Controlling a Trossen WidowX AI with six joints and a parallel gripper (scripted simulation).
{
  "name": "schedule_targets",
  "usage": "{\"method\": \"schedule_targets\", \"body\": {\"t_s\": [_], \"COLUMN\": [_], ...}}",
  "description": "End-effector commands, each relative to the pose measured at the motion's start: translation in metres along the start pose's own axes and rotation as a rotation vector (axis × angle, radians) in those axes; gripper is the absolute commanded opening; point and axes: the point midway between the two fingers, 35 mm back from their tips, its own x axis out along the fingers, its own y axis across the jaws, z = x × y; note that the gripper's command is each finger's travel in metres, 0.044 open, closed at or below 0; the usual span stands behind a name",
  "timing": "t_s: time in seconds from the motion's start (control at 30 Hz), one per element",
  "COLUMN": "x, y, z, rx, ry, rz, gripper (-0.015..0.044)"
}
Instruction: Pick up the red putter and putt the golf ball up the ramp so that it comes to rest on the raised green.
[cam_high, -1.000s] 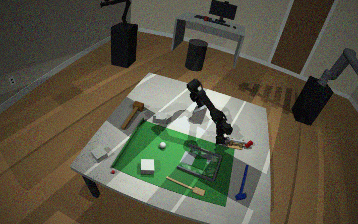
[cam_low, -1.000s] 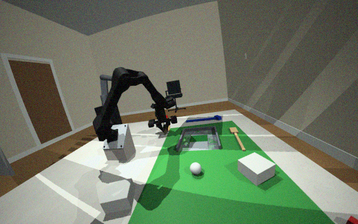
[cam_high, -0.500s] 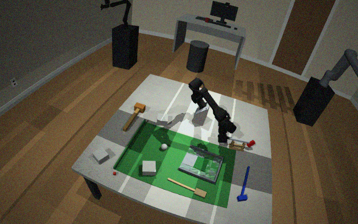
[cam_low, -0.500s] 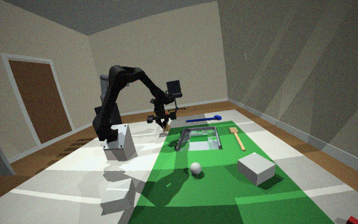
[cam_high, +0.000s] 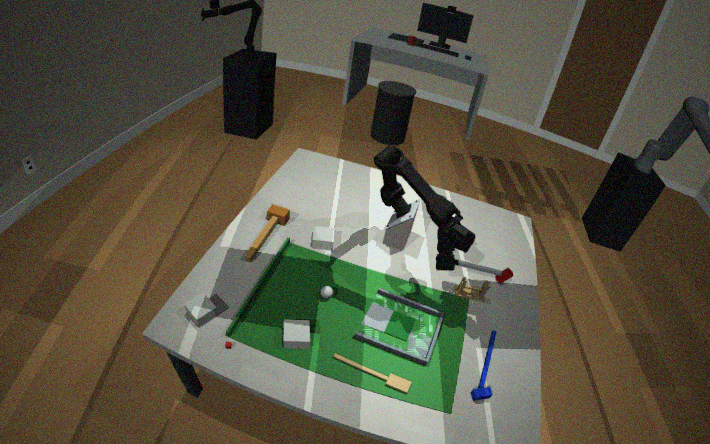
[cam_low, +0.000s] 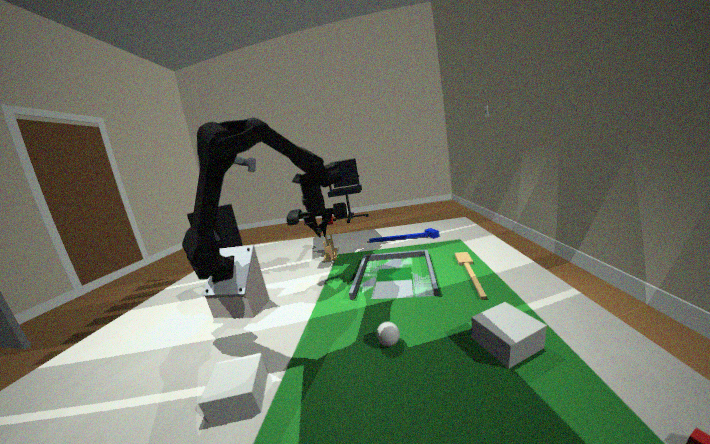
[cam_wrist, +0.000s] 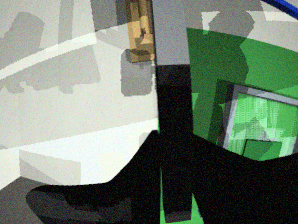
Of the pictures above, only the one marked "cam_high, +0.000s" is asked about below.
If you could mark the blue putter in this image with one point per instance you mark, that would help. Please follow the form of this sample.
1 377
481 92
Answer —
481 393

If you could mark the red putter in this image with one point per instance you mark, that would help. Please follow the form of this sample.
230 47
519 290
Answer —
501 275

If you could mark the green flat mat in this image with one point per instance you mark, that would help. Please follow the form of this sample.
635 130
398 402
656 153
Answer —
292 291

